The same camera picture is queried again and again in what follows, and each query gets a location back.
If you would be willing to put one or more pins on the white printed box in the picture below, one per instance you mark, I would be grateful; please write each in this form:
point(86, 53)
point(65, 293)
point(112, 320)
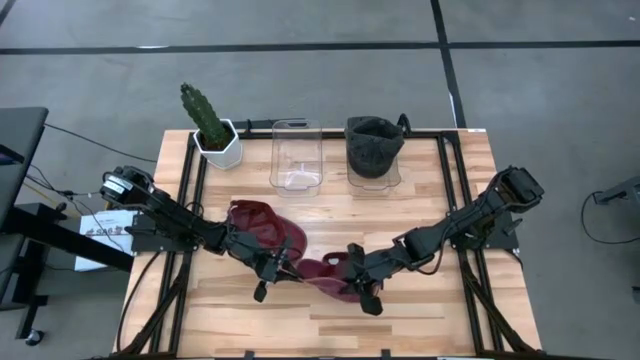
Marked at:
point(110, 220)

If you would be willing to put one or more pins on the black side desk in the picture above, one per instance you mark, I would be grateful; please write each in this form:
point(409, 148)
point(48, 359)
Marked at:
point(75, 245)

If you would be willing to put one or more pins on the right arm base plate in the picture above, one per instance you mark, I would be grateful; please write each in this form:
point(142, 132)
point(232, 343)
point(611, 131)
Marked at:
point(500, 242)

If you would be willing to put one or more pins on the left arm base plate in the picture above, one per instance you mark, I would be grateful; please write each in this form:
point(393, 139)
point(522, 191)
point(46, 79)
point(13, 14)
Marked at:
point(165, 246)

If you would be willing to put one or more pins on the white hexagonal plant pot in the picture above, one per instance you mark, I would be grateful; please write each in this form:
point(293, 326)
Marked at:
point(227, 157)

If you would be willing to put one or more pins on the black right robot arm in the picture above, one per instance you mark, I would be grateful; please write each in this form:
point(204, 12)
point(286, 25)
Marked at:
point(470, 220)

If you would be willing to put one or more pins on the gray metal stand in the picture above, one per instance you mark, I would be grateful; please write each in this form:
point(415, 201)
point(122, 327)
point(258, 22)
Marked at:
point(620, 195)

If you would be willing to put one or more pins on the maroon baseball cap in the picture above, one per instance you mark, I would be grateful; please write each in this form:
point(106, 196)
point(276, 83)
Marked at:
point(325, 282)
point(260, 225)

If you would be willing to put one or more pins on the black bar mount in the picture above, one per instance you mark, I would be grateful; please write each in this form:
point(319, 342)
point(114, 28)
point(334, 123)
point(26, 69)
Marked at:
point(255, 124)

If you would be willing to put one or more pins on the clear plastic bin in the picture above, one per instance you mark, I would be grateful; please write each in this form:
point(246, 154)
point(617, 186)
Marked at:
point(295, 165)
point(372, 186)

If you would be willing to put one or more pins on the black aluminium table frame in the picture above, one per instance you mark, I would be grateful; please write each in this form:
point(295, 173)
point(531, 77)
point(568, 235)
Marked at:
point(425, 134)

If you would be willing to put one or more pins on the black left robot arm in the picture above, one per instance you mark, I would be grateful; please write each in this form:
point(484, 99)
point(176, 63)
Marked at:
point(170, 215)

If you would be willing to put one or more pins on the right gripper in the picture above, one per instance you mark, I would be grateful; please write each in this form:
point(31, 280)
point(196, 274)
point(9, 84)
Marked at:
point(377, 267)

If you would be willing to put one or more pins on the dark gray laptop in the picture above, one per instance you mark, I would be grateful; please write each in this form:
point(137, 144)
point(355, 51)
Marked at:
point(20, 140)

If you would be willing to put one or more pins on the black caster wheel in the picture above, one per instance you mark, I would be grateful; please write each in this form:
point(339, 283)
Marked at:
point(35, 338)

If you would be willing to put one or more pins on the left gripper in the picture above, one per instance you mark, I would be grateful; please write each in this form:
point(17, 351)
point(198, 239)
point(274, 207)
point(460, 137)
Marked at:
point(260, 250)

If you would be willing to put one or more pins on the green cactus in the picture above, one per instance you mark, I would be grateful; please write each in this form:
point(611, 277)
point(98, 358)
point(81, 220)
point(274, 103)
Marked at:
point(202, 115)

